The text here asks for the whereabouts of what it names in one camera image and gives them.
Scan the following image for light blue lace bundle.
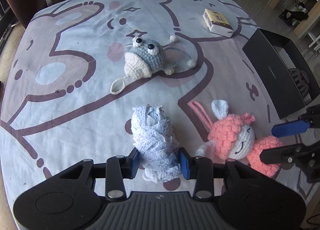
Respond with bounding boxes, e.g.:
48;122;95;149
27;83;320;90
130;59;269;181
131;104;181;183

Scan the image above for pink crochet doll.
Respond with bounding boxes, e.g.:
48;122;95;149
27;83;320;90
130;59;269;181
189;99;283;177

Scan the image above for grey crochet creature toy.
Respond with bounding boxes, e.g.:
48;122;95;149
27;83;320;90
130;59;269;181
110;35;196;95

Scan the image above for yellow tissue pack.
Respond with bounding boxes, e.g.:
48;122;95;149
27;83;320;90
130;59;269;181
202;8;234;38

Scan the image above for black open box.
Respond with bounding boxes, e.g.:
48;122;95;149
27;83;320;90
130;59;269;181
242;28;319;119

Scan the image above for cartoon print bed sheet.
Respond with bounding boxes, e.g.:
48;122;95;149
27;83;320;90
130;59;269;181
0;0;316;230

